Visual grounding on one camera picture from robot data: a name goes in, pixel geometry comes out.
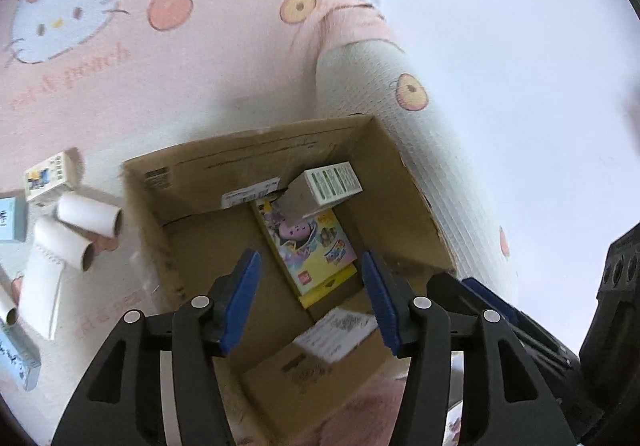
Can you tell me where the long blue carton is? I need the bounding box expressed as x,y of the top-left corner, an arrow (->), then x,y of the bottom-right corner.
0,323 -> 42,392

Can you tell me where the light blue carton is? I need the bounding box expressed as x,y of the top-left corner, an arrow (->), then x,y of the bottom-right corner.
0,196 -> 28,243

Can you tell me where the white green carton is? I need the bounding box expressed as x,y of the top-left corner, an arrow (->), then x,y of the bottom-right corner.
285,162 -> 363,221

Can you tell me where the yellow toy box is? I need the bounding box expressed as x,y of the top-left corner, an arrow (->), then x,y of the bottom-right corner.
251,196 -> 358,309

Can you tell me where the cream peach print pillow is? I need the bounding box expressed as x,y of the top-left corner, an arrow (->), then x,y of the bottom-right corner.
315,40 -> 521,307

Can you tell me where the white paper tube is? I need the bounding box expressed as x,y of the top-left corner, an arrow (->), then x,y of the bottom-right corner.
0,286 -> 21,327
56,192 -> 123,239
32,217 -> 97,273

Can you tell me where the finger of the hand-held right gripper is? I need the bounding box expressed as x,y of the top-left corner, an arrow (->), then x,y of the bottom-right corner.
461,277 -> 583,377
428,272 -> 488,323

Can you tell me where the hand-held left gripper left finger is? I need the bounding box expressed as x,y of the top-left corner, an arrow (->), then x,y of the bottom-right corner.
52,250 -> 262,446

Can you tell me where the brown cardboard box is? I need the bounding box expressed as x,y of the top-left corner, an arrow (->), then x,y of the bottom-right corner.
122,115 -> 458,442

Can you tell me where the small cartoon print carton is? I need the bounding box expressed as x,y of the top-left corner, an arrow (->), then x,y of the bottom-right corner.
24,151 -> 83,204

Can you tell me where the pink cat print blanket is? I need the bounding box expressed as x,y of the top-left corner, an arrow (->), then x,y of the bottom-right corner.
0,0 -> 466,446

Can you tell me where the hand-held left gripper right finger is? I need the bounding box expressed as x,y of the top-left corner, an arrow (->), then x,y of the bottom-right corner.
361,251 -> 576,446

